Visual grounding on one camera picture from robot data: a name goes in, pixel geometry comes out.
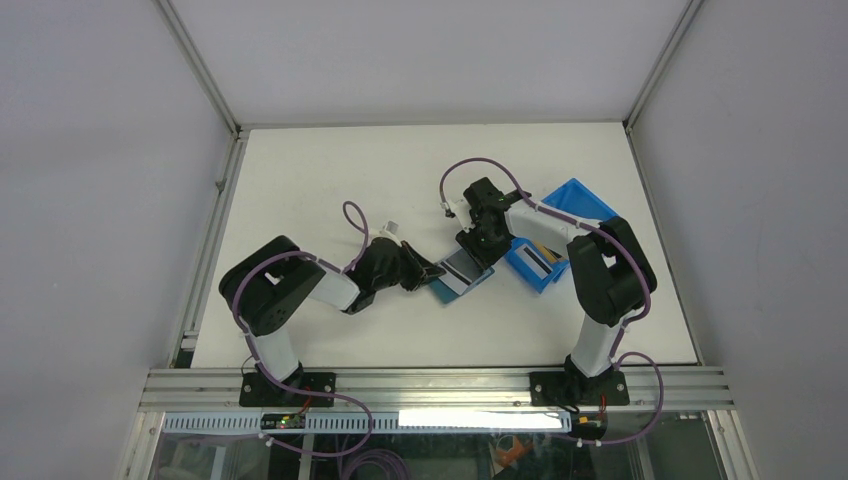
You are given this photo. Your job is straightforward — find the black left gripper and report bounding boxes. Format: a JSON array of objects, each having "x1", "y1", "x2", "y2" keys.
[{"x1": 372, "y1": 241, "x2": 444, "y2": 293}]

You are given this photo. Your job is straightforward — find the teal leather card holder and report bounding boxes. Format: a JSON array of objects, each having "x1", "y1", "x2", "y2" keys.
[{"x1": 428, "y1": 249, "x2": 495, "y2": 305}]

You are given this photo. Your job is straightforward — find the white card with black stripe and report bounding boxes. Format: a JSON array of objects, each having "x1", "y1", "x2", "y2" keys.
[{"x1": 438, "y1": 249, "x2": 485, "y2": 296}]

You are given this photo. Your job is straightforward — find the blue plastic bin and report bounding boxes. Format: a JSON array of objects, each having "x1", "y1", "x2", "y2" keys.
[{"x1": 505, "y1": 178, "x2": 617, "y2": 294}]

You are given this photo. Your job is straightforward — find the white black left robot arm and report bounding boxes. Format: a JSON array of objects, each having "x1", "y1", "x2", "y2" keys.
[{"x1": 218, "y1": 236, "x2": 446, "y2": 406}]

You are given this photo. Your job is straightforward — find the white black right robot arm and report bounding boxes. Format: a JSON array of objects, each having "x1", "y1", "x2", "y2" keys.
[{"x1": 442, "y1": 178, "x2": 657, "y2": 405}]

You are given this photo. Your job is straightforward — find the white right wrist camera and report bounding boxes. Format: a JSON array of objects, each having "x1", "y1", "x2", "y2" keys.
[{"x1": 441, "y1": 199, "x2": 469, "y2": 219}]

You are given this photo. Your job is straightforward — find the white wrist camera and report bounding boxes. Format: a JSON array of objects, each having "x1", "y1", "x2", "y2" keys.
[
  {"x1": 441, "y1": 199, "x2": 469, "y2": 219},
  {"x1": 377, "y1": 220, "x2": 401, "y2": 243}
]

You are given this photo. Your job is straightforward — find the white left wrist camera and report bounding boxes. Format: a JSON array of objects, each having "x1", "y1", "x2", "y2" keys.
[{"x1": 377, "y1": 220, "x2": 401, "y2": 243}]

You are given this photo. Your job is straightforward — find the white slotted cable duct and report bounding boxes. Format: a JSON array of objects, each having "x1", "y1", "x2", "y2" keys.
[{"x1": 162, "y1": 409, "x2": 571, "y2": 436}]

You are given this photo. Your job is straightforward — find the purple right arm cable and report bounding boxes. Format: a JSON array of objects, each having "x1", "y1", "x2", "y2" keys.
[{"x1": 439, "y1": 156, "x2": 665, "y2": 446}]

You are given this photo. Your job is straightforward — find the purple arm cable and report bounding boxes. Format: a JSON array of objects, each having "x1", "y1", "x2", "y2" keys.
[
  {"x1": 439, "y1": 156, "x2": 665, "y2": 446},
  {"x1": 231, "y1": 200, "x2": 412, "y2": 480}
]

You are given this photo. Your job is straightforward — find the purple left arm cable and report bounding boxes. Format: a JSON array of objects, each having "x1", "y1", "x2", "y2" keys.
[{"x1": 231, "y1": 200, "x2": 412, "y2": 480}]

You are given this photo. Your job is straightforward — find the aluminium front mounting rail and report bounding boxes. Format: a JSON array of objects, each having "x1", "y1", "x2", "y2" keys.
[{"x1": 138, "y1": 365, "x2": 736, "y2": 412}]

